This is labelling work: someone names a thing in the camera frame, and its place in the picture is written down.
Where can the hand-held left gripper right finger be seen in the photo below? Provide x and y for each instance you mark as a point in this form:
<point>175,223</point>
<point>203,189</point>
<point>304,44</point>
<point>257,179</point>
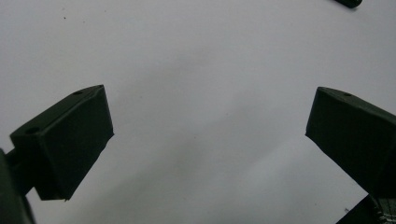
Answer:
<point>358,137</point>

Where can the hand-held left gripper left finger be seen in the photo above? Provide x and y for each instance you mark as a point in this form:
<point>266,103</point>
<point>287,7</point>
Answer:
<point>71,140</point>

